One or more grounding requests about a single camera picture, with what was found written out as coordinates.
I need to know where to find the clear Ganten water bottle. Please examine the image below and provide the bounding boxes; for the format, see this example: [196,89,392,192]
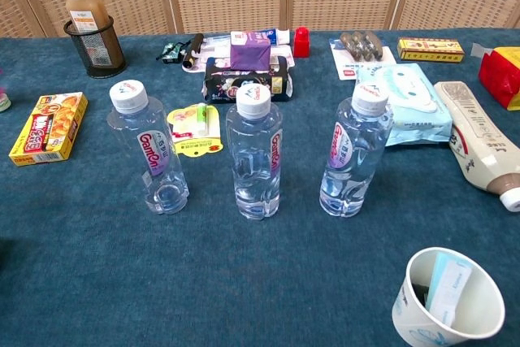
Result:
[318,82,394,219]
[225,84,284,221]
[106,79,191,215]

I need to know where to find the lip balm blister card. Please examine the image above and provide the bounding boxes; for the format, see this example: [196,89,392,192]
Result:
[167,102,224,158]

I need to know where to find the black sanitary pad pack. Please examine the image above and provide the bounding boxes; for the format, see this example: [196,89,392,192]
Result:
[202,55,294,105]

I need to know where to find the purple small box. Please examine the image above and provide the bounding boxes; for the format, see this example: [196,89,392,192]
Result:
[229,31,272,72]

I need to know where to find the clear pink zip pouch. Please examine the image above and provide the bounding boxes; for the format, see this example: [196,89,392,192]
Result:
[182,36,294,74]

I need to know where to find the small red plastic block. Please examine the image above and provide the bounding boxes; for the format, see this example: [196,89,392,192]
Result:
[292,26,312,59]

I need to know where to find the white blue toothpaste box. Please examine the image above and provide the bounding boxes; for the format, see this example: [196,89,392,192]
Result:
[231,28,292,46]

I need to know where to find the hair clips on white card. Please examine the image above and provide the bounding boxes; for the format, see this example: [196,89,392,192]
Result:
[327,30,398,80]

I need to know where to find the small green packet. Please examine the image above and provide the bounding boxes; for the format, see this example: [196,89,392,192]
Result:
[156,40,192,65]

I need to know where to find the blue carpet table cover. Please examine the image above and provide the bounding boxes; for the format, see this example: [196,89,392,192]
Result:
[0,28,520,347]

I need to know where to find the light blue wet wipes pack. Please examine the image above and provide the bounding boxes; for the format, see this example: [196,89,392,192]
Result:
[355,62,453,148]

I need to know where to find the black mesh pen holder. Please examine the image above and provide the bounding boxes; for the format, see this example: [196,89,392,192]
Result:
[63,15,127,79]

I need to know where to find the small yellow red carton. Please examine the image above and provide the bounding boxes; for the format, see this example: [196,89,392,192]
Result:
[396,37,466,64]

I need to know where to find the yellow curry box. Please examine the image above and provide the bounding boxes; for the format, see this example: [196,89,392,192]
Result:
[8,91,89,167]

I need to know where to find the grey lying bottle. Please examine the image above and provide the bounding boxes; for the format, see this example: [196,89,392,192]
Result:
[433,80,520,213]

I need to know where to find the brown juice bottle white cap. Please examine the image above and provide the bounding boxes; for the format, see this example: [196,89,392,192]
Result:
[63,0,111,37]

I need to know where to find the blue white sachet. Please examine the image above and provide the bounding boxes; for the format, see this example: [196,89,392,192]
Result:
[424,252,475,327]

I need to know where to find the yellow red snack bag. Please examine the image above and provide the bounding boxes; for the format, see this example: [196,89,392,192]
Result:
[478,46,520,111]

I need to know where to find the white paper cup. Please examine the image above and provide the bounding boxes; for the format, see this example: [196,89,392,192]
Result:
[392,246,506,347]

